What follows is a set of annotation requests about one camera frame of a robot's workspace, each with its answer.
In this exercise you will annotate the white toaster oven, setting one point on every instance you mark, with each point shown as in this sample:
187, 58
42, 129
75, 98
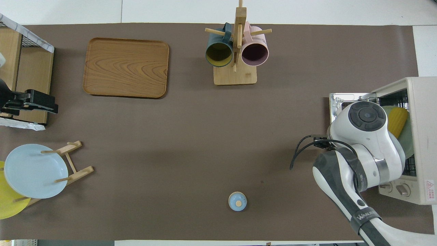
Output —
423, 136

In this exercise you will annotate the pale green plate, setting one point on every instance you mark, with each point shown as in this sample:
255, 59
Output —
408, 140

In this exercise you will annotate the pink mug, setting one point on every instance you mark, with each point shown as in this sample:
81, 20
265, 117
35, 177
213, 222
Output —
255, 54

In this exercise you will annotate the brown table mat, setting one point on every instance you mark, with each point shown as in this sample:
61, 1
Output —
170, 136

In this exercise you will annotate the wooden mug tree stand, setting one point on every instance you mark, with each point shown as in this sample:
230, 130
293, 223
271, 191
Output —
235, 77

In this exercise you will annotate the wooden plate rack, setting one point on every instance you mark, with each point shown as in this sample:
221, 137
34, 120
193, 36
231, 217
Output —
80, 172

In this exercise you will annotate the small blue lidded jar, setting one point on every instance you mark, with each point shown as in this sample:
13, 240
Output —
237, 201

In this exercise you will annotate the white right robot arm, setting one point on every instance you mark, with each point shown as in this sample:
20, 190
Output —
368, 136

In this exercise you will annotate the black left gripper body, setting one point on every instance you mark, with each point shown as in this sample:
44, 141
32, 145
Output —
37, 96

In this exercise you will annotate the wooden serving tray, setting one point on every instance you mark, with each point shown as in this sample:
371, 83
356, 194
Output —
126, 68

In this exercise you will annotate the dark teal mug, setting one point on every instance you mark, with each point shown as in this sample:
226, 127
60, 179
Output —
218, 54

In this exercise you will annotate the wooden step shelf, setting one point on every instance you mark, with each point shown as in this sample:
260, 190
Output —
34, 75

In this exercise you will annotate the white checked cloth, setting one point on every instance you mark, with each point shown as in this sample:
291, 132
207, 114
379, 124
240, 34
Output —
24, 125

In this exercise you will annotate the yellow corn cob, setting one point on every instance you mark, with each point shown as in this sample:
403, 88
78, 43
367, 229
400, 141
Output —
397, 119

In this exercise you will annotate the light blue plate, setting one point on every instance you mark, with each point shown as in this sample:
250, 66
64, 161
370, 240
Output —
34, 171

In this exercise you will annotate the yellow plate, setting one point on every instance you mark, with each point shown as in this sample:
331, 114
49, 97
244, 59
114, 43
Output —
6, 205

